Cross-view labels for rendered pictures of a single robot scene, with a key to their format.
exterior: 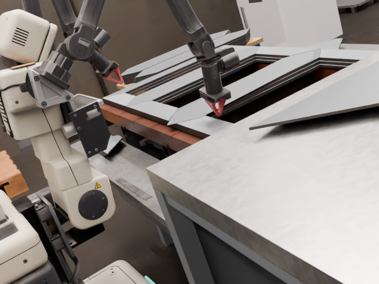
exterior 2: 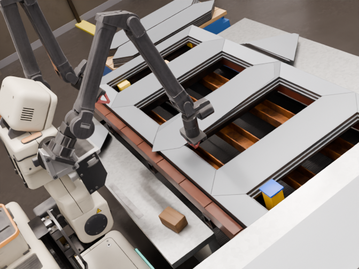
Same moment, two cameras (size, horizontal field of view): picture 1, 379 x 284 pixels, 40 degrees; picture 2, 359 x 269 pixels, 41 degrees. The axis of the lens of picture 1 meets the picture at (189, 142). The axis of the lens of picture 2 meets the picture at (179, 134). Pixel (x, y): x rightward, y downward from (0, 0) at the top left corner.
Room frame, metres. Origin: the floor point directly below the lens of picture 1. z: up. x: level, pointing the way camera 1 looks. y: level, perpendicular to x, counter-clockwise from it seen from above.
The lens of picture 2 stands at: (0.18, -0.14, 2.08)
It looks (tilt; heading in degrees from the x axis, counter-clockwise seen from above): 36 degrees down; 2
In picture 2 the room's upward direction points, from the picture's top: 21 degrees counter-clockwise
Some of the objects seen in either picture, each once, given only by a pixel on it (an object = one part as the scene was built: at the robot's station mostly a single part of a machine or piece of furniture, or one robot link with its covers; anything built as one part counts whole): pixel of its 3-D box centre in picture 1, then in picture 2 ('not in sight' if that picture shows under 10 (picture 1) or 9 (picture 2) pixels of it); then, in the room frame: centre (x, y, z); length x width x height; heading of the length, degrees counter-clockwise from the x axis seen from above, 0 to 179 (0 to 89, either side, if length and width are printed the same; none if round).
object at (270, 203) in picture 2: not in sight; (276, 208); (1.32, -0.32, 0.78); 0.05 x 0.05 x 0.19; 22
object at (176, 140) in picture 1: (167, 137); (152, 156); (1.82, 0.07, 0.80); 1.62 x 0.04 x 0.06; 22
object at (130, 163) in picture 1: (131, 170); (121, 172); (1.96, 0.26, 0.67); 1.30 x 0.20 x 0.03; 22
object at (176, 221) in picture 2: not in sight; (173, 219); (1.51, 0.06, 0.71); 0.10 x 0.06 x 0.05; 34
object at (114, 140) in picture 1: (106, 143); (94, 134); (2.30, 0.36, 0.70); 0.39 x 0.12 x 0.04; 22
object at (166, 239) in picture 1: (148, 187); not in sight; (2.50, 0.28, 0.34); 0.06 x 0.06 x 0.68; 22
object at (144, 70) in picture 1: (186, 56); (157, 29); (3.01, -0.15, 0.82); 0.80 x 0.40 x 0.06; 112
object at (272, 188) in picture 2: not in sight; (271, 189); (1.32, -0.32, 0.88); 0.06 x 0.06 x 0.02; 22
